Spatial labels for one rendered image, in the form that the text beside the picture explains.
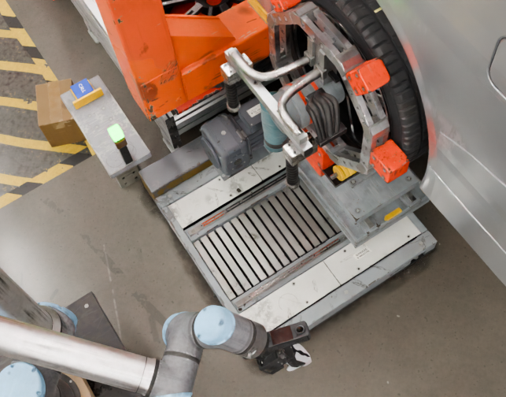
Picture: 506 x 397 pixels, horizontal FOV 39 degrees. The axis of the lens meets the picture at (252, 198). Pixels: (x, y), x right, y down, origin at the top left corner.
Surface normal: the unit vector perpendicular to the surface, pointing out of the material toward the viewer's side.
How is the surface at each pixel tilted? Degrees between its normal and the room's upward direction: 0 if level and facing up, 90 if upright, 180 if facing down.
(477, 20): 90
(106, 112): 0
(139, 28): 90
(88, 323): 0
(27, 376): 4
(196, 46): 90
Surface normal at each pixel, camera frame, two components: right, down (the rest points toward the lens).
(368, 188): -0.07, -0.45
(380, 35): 0.14, -0.15
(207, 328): -0.58, -0.41
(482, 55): -0.84, 0.50
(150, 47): 0.54, 0.73
